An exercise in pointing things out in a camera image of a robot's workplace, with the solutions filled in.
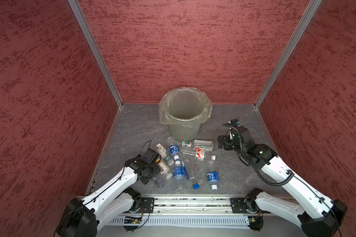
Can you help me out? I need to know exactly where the red white label bottle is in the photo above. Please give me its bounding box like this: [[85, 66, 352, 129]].
[[181, 147, 216, 162]]

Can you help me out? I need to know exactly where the blue cap clear bottle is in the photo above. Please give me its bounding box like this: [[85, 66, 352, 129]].
[[183, 158, 200, 190]]

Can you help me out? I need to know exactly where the small blue label bottle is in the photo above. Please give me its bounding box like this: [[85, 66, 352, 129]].
[[207, 170, 220, 190]]

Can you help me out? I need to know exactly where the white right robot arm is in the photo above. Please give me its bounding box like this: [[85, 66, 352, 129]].
[[218, 123, 348, 237]]

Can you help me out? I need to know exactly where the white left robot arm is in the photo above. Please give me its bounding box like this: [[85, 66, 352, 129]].
[[54, 148, 161, 237]]

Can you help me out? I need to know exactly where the blue label bottle near bin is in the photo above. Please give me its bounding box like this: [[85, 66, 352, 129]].
[[167, 136, 180, 161]]

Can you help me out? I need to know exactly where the grey mesh waste bin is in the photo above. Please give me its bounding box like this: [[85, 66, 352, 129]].
[[163, 88, 210, 142]]

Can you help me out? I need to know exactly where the clear plastic bin liner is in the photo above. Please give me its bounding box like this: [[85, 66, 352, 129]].
[[158, 86, 213, 128]]

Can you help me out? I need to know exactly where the yellow label tea bottle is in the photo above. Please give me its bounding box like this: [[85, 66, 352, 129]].
[[157, 160, 173, 180]]

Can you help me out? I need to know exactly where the crane label clear bottle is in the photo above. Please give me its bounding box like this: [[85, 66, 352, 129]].
[[156, 143, 168, 159]]

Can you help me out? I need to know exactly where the Pocari Sweat blue bottle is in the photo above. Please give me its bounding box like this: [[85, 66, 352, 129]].
[[174, 160, 187, 190]]

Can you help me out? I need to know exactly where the green band square bottle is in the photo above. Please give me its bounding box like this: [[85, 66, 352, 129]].
[[182, 139, 214, 151]]

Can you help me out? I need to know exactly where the black corrugated cable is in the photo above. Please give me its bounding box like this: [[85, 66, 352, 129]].
[[222, 122, 295, 187]]

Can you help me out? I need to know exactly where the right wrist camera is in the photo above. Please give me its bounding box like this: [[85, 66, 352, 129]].
[[229, 119, 240, 126]]

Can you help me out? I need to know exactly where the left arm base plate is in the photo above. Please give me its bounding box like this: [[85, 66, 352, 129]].
[[132, 197, 155, 214]]

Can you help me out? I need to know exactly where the white perforated cable duct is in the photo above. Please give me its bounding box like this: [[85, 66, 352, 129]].
[[107, 215, 250, 229]]

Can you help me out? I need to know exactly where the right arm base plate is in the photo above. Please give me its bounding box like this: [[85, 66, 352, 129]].
[[230, 197, 258, 214]]

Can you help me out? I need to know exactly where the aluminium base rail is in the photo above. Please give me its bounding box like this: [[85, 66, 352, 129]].
[[77, 195, 309, 216]]

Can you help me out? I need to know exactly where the right aluminium corner post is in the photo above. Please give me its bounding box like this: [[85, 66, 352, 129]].
[[254, 0, 322, 110]]

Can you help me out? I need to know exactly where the aluminium corner post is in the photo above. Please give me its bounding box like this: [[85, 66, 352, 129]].
[[254, 0, 322, 110], [68, 0, 124, 109]]

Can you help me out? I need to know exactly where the left aluminium corner post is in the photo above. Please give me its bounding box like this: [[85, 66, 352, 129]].
[[68, 0, 124, 109]]

